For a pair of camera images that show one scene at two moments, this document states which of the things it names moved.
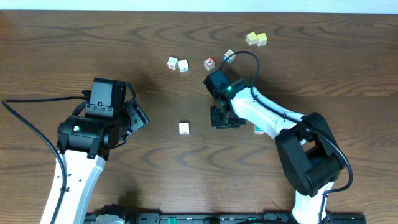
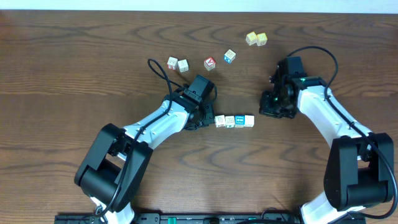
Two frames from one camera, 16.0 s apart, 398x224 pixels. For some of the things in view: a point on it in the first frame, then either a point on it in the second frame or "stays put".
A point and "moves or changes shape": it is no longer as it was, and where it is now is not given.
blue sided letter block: [229, 53] stays put
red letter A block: [209, 63] stays put
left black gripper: [135, 115] to [204, 118]
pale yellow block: [251, 38] stays put
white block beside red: [183, 66] stays put
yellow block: [262, 38] stays put
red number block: [173, 63] stays put
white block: [184, 128] moves or changes shape
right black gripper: [216, 121] to [265, 108]
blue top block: [258, 130] moves or changes shape
